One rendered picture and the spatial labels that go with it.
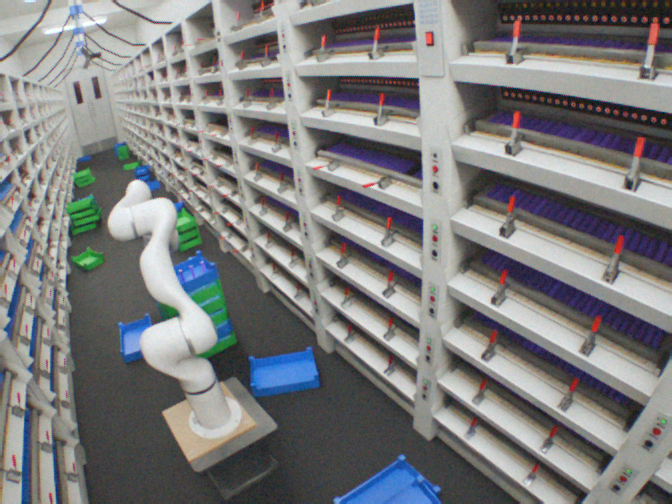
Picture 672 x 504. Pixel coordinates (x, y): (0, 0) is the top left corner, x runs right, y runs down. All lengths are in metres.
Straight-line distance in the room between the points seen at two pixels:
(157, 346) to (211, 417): 0.33
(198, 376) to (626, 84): 1.23
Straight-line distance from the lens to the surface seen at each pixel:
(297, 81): 1.49
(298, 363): 1.97
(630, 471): 1.09
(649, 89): 0.74
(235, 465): 1.47
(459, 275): 1.12
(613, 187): 0.78
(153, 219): 1.25
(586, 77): 0.77
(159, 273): 1.19
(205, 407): 1.30
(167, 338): 1.14
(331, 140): 1.58
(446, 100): 0.95
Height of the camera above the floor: 1.34
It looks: 28 degrees down
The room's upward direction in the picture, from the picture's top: 6 degrees counter-clockwise
